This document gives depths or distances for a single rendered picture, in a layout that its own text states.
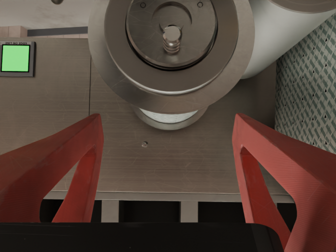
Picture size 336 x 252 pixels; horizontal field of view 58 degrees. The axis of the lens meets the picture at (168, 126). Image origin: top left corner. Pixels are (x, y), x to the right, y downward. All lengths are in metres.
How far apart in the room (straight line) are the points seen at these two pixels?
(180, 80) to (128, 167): 0.36
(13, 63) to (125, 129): 0.25
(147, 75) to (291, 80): 0.27
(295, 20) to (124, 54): 0.16
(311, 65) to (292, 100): 0.07
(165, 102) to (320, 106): 0.20
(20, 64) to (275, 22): 0.49
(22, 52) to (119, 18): 0.41
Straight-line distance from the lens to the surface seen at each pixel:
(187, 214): 0.61
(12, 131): 0.66
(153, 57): 0.25
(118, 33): 0.27
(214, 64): 0.26
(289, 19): 0.31
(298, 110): 0.45
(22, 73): 0.66
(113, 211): 0.61
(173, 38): 0.23
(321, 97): 0.39
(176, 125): 0.51
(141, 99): 0.26
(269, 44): 0.38
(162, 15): 0.26
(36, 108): 0.64
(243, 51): 0.28
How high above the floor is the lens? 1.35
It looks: 4 degrees down
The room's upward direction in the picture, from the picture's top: 179 degrees counter-clockwise
